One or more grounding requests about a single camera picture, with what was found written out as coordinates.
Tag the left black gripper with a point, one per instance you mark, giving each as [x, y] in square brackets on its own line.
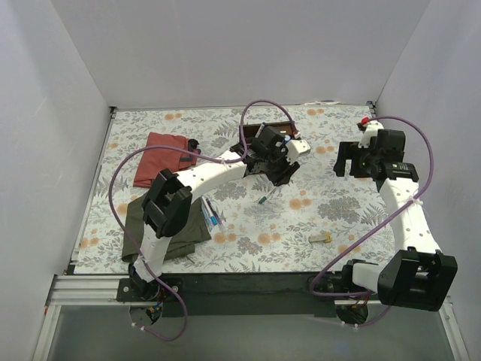
[282, 171]

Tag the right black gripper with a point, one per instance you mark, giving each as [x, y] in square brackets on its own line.
[346, 159]

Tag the green capped white pen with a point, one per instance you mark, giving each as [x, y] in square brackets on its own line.
[267, 196]

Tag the brown wooden desk organizer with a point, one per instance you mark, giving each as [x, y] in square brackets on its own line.
[250, 132]

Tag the blue capped white pen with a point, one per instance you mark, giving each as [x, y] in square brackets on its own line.
[213, 215]

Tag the clear long pen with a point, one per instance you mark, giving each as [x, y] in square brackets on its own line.
[221, 227]

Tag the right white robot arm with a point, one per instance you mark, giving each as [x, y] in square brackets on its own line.
[419, 275]

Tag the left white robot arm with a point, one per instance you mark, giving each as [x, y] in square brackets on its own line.
[167, 203]

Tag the floral patterned table mat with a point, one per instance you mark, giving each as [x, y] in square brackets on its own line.
[272, 237]

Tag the small tan yellow eraser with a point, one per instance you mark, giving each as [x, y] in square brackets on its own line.
[324, 237]

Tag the olive green folded cloth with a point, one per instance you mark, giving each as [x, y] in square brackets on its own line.
[182, 244]

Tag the red folded cloth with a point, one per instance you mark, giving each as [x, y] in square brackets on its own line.
[154, 161]

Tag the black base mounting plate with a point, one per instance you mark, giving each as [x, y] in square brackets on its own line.
[229, 294]

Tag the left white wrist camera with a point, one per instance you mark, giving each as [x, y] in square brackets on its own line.
[296, 148]

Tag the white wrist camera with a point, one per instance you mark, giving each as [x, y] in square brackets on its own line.
[369, 129]
[296, 148]

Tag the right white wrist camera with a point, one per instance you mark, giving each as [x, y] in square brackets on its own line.
[369, 129]

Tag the aluminium frame rail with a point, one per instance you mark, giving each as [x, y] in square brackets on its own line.
[103, 290]

